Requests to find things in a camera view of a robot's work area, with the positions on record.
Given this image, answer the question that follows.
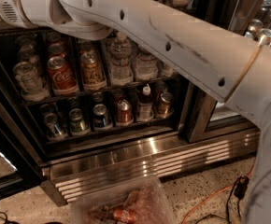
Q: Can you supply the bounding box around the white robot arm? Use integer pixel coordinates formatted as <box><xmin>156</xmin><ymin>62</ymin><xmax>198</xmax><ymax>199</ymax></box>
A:
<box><xmin>0</xmin><ymin>0</ymin><xmax>271</xmax><ymax>224</ymax></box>

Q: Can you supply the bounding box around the front silver soda can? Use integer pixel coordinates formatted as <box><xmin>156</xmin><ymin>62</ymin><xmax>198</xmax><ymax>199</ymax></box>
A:
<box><xmin>13</xmin><ymin>62</ymin><xmax>50</xmax><ymax>102</ymax></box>

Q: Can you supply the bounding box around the front red Coca-Cola can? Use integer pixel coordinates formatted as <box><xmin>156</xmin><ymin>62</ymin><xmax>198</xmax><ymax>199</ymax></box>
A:
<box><xmin>47</xmin><ymin>56</ymin><xmax>78</xmax><ymax>95</ymax></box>

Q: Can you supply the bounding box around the front orange soda can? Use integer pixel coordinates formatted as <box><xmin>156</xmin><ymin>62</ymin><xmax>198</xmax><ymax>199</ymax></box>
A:
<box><xmin>80</xmin><ymin>52</ymin><xmax>107</xmax><ymax>91</ymax></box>

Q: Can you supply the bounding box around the blue silver bottom can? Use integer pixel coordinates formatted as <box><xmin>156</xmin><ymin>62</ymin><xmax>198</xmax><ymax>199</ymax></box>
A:
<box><xmin>43</xmin><ymin>113</ymin><xmax>67</xmax><ymax>141</ymax></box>

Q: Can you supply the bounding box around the dark blue bottom can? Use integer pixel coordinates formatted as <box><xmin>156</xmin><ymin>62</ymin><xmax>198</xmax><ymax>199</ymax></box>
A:
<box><xmin>93</xmin><ymin>104</ymin><xmax>112</xmax><ymax>130</ymax></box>

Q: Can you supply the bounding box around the green bottom shelf can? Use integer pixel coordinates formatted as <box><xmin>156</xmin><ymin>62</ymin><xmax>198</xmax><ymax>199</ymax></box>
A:
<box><xmin>69</xmin><ymin>108</ymin><xmax>91</xmax><ymax>136</ymax></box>

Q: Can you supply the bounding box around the open left fridge door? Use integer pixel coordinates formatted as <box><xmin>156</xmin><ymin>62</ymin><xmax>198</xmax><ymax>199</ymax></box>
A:
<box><xmin>0</xmin><ymin>91</ymin><xmax>41</xmax><ymax>200</ymax></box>

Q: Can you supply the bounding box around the red bottom shelf can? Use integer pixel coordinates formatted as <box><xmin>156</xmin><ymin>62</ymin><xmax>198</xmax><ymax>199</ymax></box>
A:
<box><xmin>116</xmin><ymin>99</ymin><xmax>134</xmax><ymax>126</ymax></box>

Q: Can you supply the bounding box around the copper bottom shelf can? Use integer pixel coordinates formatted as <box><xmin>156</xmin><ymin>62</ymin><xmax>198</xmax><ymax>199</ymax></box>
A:
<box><xmin>156</xmin><ymin>91</ymin><xmax>174</xmax><ymax>118</ymax></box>

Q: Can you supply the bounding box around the right glass fridge door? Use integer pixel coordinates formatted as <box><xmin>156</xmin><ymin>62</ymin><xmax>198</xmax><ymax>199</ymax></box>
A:
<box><xmin>184</xmin><ymin>83</ymin><xmax>255</xmax><ymax>143</ymax></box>

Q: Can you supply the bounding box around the Coca-Cola can in bin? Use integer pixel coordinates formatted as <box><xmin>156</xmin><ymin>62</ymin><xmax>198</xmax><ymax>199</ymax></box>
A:
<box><xmin>113</xmin><ymin>207</ymin><xmax>136</xmax><ymax>224</ymax></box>

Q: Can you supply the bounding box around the left clear water bottle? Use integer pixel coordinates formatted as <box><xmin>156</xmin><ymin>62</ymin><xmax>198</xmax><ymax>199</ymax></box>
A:
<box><xmin>109</xmin><ymin>32</ymin><xmax>133</xmax><ymax>85</ymax></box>

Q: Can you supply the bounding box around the clear water bottle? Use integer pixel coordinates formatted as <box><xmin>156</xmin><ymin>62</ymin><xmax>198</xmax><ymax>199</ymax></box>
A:
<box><xmin>109</xmin><ymin>32</ymin><xmax>133</xmax><ymax>85</ymax></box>
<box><xmin>133</xmin><ymin>46</ymin><xmax>158</xmax><ymax>81</ymax></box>

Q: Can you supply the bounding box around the right clear water bottle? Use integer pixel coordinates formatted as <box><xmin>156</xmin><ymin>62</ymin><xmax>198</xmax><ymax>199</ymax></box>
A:
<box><xmin>133</xmin><ymin>46</ymin><xmax>158</xmax><ymax>81</ymax></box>

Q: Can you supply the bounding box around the small white cap bottle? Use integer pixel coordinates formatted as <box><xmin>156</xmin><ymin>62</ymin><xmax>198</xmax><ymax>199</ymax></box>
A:
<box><xmin>136</xmin><ymin>86</ymin><xmax>153</xmax><ymax>121</ymax></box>

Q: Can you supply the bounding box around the clear plastic bin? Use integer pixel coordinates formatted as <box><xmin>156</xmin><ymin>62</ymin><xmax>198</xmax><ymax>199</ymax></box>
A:
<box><xmin>70</xmin><ymin>176</ymin><xmax>176</xmax><ymax>224</ymax></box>

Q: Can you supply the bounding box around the black power adapter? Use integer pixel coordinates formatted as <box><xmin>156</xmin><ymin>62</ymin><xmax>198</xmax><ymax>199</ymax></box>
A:
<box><xmin>234</xmin><ymin>176</ymin><xmax>250</xmax><ymax>200</ymax></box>

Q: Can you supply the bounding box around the orange extension cord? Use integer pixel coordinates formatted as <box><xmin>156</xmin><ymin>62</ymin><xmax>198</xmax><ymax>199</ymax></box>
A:
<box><xmin>180</xmin><ymin>166</ymin><xmax>255</xmax><ymax>224</ymax></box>

